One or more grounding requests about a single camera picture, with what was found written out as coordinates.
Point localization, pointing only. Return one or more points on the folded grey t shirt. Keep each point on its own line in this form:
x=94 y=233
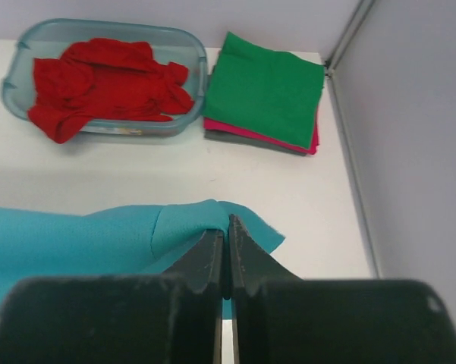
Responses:
x=226 y=137

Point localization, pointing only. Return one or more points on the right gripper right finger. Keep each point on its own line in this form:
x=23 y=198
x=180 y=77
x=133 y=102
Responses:
x=278 y=317

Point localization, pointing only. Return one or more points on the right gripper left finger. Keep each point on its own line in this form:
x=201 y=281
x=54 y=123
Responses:
x=173 y=317

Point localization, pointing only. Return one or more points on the red t shirt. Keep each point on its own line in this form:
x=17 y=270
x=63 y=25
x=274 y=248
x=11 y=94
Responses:
x=105 y=79

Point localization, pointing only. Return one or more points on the folded green t shirt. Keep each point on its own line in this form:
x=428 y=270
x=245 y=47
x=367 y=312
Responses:
x=272 y=93

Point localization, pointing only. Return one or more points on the clear blue plastic bin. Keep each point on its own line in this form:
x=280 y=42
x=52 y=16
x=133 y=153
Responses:
x=50 y=38

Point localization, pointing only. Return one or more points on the right aluminium table rail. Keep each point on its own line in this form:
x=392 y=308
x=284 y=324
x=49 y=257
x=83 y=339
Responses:
x=353 y=176

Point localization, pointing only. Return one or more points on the folded pink t shirt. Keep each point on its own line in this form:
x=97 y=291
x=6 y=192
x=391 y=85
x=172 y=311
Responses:
x=210 y=124

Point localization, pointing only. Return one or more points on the teal t shirt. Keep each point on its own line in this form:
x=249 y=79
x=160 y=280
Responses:
x=125 y=240

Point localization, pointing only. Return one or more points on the right aluminium frame post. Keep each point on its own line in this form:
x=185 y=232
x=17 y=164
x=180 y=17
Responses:
x=350 y=31

